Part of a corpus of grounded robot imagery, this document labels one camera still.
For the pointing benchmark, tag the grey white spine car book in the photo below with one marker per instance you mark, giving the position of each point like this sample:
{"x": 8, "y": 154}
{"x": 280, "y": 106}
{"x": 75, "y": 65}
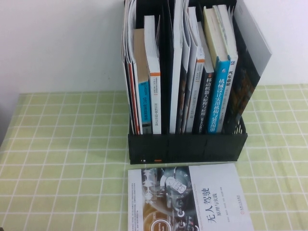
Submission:
{"x": 231, "y": 72}

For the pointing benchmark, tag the brown and cyan spine book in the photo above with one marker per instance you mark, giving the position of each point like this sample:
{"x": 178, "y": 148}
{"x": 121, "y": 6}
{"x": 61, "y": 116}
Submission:
{"x": 144, "y": 101}

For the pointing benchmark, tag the white spine book orange block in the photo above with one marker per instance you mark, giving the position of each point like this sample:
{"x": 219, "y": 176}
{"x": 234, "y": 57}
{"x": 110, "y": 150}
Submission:
{"x": 155, "y": 108}

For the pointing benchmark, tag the tall white grey cover book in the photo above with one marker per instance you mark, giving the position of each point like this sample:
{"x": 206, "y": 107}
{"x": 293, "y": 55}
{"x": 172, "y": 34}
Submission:
{"x": 193, "y": 36}

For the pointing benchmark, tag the large dark picture cover book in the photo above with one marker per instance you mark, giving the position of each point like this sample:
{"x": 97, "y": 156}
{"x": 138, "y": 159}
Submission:
{"x": 245, "y": 79}

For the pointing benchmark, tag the thin white paper booklets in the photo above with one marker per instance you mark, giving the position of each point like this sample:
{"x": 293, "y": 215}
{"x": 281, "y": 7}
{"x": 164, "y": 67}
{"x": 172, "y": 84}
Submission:
{"x": 127, "y": 29}

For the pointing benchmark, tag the black perforated plastic book holder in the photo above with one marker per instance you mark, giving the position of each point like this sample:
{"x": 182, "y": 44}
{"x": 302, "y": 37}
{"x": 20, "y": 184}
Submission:
{"x": 187, "y": 149}

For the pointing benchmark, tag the black spine robot book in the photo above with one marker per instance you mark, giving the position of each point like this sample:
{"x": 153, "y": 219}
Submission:
{"x": 205, "y": 101}

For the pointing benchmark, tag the white book with dashboard cover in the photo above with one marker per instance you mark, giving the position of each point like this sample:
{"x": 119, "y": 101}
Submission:
{"x": 216, "y": 183}

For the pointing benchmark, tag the thin black red-edged book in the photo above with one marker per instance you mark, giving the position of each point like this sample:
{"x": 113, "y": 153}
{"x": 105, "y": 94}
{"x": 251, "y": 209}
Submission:
{"x": 131, "y": 103}

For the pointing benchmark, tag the green white checked tablecloth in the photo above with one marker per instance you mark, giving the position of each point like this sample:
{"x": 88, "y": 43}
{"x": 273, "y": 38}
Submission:
{"x": 60, "y": 180}

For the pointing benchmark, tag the blue spine mechanical design book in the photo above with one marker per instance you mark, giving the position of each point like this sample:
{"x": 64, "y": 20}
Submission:
{"x": 219, "y": 101}

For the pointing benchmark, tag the white spine book orange band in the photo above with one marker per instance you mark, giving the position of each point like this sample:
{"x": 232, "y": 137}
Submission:
{"x": 200, "y": 72}

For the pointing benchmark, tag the thin dark orange cover magazine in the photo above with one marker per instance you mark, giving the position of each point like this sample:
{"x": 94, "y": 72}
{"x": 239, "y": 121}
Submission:
{"x": 183, "y": 96}

